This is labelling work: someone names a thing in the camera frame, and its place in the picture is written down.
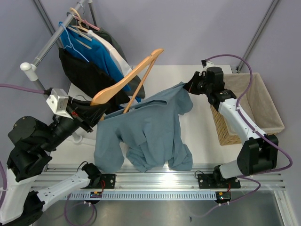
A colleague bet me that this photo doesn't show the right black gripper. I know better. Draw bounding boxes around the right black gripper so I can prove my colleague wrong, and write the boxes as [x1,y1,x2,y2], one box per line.
[184,72,212,96]

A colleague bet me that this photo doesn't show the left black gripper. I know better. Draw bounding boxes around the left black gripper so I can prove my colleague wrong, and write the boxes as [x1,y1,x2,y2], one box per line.
[40,96,111,152]

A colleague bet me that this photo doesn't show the brown wooden hanger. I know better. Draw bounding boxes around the brown wooden hanger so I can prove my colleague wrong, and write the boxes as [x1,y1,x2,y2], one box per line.
[89,48,164,113]

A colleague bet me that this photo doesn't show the grey-blue t shirt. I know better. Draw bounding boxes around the grey-blue t shirt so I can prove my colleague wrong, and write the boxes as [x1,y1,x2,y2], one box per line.
[94,82,193,173]

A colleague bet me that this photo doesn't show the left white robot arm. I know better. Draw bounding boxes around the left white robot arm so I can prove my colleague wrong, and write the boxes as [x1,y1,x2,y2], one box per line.
[0,99,110,226]

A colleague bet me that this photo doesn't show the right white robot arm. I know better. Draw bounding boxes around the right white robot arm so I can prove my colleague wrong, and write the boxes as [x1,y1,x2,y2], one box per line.
[184,66,278,187]

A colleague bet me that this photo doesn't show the black t shirt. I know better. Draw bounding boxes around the black t shirt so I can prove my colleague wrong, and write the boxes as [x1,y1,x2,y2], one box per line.
[59,47,124,97]

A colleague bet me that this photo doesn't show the dark grey t shirt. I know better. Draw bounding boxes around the dark grey t shirt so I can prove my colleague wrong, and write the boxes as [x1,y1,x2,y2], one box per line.
[94,29,145,99]

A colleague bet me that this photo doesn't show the white t shirt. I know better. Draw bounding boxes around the white t shirt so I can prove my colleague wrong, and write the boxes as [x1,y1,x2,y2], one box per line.
[87,30,132,76]

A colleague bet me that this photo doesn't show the bright blue t shirt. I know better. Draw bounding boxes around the bright blue t shirt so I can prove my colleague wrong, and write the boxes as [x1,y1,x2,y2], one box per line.
[59,27,132,97]

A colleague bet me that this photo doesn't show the pink hanger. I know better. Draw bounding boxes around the pink hanger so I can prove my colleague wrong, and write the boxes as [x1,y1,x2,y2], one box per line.
[75,16,100,31]

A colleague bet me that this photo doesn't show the wicker laundry basket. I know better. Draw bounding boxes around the wicker laundry basket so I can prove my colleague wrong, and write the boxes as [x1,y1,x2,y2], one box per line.
[210,73,285,146]

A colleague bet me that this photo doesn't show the metal clothes rack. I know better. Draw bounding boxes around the metal clothes rack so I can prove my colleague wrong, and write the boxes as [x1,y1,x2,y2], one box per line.
[20,0,96,144]

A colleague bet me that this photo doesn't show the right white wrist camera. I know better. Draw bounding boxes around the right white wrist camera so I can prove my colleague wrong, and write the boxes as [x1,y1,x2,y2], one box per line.
[201,60,215,71]

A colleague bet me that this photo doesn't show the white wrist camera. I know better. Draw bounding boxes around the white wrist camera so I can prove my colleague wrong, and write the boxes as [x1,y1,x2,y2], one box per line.
[46,89,72,119]
[201,60,215,71]

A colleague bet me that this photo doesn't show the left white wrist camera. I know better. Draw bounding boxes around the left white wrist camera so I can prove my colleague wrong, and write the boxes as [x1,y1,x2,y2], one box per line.
[46,89,72,119]

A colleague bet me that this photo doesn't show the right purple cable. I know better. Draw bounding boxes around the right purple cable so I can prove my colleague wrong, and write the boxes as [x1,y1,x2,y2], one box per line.
[204,54,293,177]

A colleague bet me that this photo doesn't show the purple cable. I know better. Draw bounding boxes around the purple cable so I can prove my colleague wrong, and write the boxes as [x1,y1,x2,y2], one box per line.
[204,54,293,177]
[0,83,51,205]

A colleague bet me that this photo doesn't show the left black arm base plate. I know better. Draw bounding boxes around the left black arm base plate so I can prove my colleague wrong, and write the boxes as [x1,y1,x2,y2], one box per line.
[83,173,116,189]

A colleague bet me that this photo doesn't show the aluminium mounting rail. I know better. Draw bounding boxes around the aluminium mounting rail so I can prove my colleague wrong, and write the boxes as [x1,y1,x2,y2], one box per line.
[32,168,286,191]

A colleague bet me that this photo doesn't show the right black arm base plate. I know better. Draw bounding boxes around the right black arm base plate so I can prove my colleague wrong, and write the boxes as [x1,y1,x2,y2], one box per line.
[197,173,241,189]

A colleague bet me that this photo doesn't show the white slotted cable duct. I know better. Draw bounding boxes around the white slotted cable duct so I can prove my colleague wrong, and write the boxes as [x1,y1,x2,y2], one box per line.
[70,191,217,201]

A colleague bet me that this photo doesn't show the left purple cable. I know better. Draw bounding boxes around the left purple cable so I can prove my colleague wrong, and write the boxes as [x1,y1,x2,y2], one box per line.
[0,83,51,205]

